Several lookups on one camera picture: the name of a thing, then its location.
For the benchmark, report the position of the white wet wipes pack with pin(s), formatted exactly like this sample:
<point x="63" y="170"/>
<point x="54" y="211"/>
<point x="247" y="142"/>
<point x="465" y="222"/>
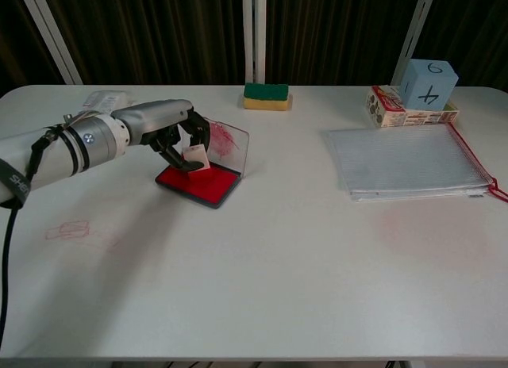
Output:
<point x="105" y="99"/>

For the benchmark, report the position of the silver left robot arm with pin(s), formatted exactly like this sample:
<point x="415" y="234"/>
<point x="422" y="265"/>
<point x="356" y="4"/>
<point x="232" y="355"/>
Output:
<point x="71" y="150"/>

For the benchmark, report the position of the red white snack box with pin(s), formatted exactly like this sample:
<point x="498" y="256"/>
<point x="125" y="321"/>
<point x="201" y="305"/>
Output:
<point x="387" y="112"/>

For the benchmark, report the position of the white red rubber stamp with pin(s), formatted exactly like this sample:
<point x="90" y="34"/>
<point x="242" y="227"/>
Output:
<point x="197" y="159"/>

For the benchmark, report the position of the red ink pad clear lid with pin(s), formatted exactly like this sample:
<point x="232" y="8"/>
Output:
<point x="214" y="187"/>

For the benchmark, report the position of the white frame post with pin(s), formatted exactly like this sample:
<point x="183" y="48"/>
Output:
<point x="49" y="35"/>
<point x="412" y="35"/>
<point x="254" y="35"/>

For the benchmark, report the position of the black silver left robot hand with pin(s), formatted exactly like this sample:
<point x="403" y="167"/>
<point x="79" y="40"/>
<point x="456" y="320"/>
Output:
<point x="158" y="120"/>

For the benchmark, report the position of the blue foam number cube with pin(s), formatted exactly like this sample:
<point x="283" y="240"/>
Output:
<point x="428" y="84"/>

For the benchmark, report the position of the green yellow sponge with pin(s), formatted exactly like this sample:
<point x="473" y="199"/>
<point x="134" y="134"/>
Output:
<point x="265" y="96"/>

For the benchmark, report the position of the clear mesh zipper pouch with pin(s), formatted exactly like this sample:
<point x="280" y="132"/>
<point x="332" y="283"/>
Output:
<point x="409" y="162"/>

